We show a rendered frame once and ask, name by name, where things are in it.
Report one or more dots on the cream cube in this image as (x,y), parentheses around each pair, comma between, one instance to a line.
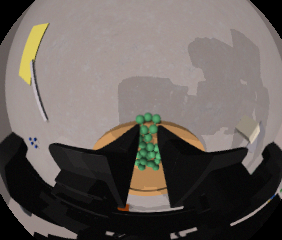
(248,128)

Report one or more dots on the orange round board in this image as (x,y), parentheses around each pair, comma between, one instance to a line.
(148,182)

